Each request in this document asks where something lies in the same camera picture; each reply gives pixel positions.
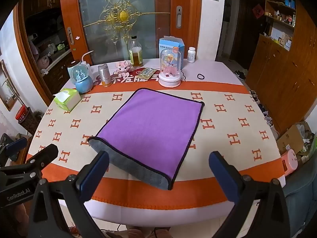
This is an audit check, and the teal chair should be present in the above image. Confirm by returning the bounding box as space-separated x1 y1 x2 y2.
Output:
282 157 317 238

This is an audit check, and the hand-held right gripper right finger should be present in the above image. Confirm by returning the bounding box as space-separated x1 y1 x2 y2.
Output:
209 151 291 238

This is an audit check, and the wooden cabinet with shelves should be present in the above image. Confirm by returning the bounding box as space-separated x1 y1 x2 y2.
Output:
245 0 317 135

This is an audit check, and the pink glass dome ornament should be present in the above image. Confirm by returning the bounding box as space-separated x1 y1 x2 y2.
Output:
159 48 182 88

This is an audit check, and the red paper door decoration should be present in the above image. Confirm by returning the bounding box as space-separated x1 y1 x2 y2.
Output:
252 4 264 17

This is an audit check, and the blue snow globe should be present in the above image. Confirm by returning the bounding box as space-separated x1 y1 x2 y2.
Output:
71 64 94 94

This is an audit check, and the row of shoes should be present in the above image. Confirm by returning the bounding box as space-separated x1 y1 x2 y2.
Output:
249 89 280 140

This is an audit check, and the frosted glass sliding door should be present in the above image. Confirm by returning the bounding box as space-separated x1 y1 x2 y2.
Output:
59 0 202 65

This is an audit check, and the pill blister pack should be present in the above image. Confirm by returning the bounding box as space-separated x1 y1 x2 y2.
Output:
136 67 157 80

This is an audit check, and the glass bottle with yellow liquid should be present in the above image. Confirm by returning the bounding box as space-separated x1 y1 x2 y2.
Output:
129 35 144 67

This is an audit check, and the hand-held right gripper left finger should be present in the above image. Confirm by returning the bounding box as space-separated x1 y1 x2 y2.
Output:
27 151 110 238

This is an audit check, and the cardboard box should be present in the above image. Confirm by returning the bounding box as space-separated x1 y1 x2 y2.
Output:
276 124 306 155

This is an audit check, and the wooden picture frame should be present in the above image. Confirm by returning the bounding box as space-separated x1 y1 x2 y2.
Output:
0 59 19 111

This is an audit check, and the silver drink can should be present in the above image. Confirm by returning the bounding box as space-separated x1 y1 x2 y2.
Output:
98 64 112 87

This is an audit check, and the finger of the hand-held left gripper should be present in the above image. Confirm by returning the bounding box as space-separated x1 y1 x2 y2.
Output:
0 144 59 173
0 133 28 159

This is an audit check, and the blue carton box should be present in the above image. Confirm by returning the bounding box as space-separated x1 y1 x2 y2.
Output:
159 36 185 68

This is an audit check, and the white pill bottle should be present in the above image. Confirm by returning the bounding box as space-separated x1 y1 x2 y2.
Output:
187 47 197 63

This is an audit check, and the dark wooden door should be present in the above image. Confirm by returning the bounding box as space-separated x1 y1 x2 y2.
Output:
229 0 266 70

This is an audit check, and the green tissue box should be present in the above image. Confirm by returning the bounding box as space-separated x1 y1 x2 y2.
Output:
53 88 82 111

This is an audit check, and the purple and grey towel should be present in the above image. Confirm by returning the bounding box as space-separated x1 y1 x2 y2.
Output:
88 88 205 190

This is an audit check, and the pink plastic stool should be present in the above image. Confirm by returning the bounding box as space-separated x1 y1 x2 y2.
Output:
281 149 298 177

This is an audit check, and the red lid jar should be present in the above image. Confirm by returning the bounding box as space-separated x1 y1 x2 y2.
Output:
15 105 28 124

